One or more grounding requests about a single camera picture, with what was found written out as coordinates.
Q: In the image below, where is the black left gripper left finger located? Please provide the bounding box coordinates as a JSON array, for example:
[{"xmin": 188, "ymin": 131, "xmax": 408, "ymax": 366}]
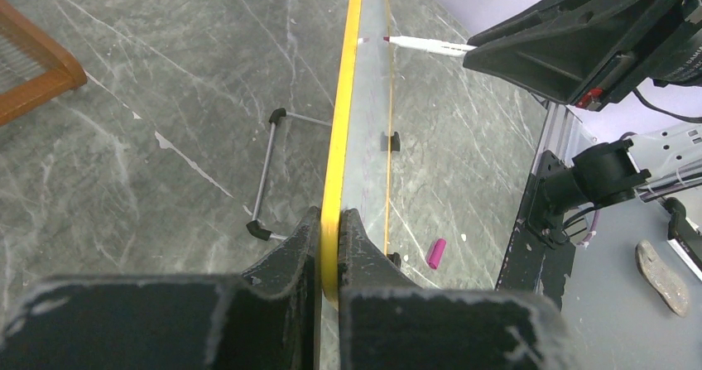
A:
[{"xmin": 1, "ymin": 207, "xmax": 320, "ymax": 369}]

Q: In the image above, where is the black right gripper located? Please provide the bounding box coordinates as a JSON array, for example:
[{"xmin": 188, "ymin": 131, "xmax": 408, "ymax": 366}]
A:
[{"xmin": 463, "ymin": 0, "xmax": 701, "ymax": 111}]

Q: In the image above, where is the magenta marker cap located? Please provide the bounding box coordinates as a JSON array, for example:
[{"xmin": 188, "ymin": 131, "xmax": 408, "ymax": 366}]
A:
[{"xmin": 426, "ymin": 238, "xmax": 447, "ymax": 270}]

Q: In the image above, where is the grey wire whiteboard stand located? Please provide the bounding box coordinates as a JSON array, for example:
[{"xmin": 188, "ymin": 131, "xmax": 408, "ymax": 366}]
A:
[{"xmin": 245, "ymin": 107, "xmax": 334, "ymax": 243}]

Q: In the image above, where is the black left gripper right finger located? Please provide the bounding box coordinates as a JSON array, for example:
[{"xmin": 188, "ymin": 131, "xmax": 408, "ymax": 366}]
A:
[{"xmin": 339, "ymin": 209, "xmax": 580, "ymax": 369}]

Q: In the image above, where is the yellow-framed whiteboard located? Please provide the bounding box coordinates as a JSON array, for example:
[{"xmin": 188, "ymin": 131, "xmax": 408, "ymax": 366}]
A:
[{"xmin": 320, "ymin": 0, "xmax": 393, "ymax": 308}]

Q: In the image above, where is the orange wooden shelf rack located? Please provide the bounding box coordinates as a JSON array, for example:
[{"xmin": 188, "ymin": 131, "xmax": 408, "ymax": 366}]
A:
[{"xmin": 1, "ymin": 0, "xmax": 87, "ymax": 125}]

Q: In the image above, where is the aluminium table edge rail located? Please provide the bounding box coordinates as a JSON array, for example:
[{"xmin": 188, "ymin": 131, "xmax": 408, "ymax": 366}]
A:
[{"xmin": 531, "ymin": 103, "xmax": 597, "ymax": 175}]

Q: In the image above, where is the white marker pen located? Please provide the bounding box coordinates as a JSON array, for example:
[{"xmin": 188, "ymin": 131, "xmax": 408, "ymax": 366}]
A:
[{"xmin": 383, "ymin": 36, "xmax": 476, "ymax": 58}]

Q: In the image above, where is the grey shoe sole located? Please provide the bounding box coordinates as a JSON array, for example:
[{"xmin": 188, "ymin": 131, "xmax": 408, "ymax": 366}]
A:
[{"xmin": 635, "ymin": 240, "xmax": 690, "ymax": 318}]

